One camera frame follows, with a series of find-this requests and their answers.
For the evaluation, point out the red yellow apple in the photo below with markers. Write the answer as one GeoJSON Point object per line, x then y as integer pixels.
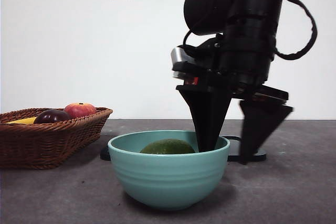
{"type": "Point", "coordinates": [80, 110]}

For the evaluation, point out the teal ceramic bowl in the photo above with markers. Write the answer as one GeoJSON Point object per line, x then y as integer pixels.
{"type": "Point", "coordinates": [168, 179]}

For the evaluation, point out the black rectangular tray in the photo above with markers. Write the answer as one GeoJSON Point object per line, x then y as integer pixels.
{"type": "Point", "coordinates": [260, 155]}

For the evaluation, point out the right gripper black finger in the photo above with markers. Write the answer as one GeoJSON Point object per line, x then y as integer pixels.
{"type": "Point", "coordinates": [208, 119]}
{"type": "Point", "coordinates": [258, 127]}

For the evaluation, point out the dark red plum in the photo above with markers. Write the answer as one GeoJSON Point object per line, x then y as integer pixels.
{"type": "Point", "coordinates": [52, 117]}

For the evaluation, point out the yellow banana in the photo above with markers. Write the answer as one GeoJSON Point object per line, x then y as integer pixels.
{"type": "Point", "coordinates": [25, 121]}

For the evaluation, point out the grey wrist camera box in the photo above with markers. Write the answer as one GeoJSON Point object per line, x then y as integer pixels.
{"type": "Point", "coordinates": [178, 56]}

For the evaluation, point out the brown wicker basket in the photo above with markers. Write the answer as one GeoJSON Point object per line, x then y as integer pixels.
{"type": "Point", "coordinates": [39, 145]}

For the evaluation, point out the green avocado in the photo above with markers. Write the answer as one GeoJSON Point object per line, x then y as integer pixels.
{"type": "Point", "coordinates": [168, 147]}

